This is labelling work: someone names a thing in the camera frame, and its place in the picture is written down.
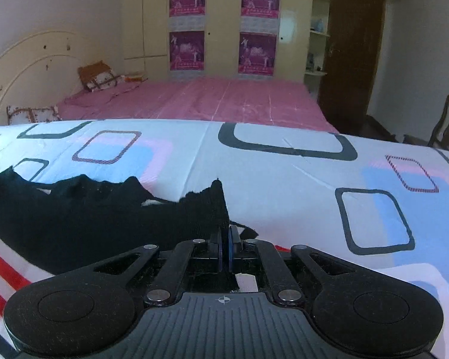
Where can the pink bed sheet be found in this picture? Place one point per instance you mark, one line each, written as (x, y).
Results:
(209, 101)

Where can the patterned white bed sheet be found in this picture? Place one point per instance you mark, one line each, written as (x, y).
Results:
(284, 179)

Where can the white patterned pillow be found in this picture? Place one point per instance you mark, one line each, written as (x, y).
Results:
(31, 114)

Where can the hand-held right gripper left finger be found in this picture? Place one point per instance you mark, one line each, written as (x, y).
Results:
(219, 246)

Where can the brown wooden door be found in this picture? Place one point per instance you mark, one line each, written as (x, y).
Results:
(353, 52)

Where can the wooden chair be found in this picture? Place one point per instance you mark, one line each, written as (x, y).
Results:
(447, 119)

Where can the open corner shelf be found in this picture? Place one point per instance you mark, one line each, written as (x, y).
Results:
(316, 52)

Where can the cream wardrobe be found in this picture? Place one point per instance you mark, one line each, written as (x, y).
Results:
(220, 26)

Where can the orange patterned pillow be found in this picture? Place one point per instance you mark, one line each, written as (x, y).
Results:
(97, 76)

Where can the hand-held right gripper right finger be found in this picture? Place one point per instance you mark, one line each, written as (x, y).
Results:
(232, 248)

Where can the cream round headboard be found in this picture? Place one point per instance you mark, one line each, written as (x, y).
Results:
(22, 67)

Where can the striped knit sweater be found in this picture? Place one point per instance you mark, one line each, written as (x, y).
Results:
(97, 224)

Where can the pale blue ornament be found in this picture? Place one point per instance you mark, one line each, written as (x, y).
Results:
(318, 25)

